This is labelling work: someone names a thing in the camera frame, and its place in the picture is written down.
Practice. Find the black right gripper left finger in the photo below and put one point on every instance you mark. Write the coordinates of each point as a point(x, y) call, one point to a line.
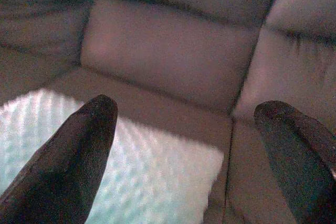
point(60, 176)

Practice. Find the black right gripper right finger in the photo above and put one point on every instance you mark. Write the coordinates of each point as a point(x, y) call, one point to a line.
point(302, 171)

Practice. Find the teal dotted pillow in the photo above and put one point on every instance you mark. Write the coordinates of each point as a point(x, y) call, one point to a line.
point(147, 176)

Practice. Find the green leather sofa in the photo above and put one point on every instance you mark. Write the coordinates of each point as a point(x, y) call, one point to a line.
point(170, 51)

